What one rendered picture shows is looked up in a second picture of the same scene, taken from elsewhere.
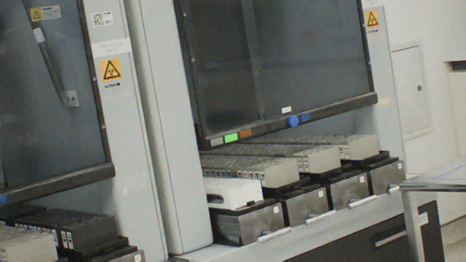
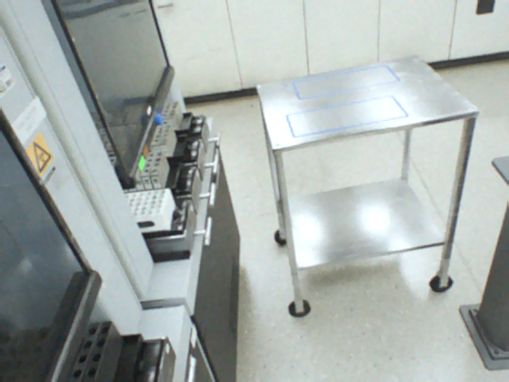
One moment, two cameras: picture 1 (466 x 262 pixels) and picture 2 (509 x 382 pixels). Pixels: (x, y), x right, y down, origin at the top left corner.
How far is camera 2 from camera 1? 1.52 m
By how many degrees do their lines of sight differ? 51
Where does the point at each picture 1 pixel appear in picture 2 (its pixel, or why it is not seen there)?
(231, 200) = (165, 222)
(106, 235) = (115, 347)
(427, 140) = not seen: hidden behind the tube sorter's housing
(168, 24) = (59, 57)
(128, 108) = (72, 191)
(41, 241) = not seen: outside the picture
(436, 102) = not seen: hidden behind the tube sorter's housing
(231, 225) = (174, 243)
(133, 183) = (105, 270)
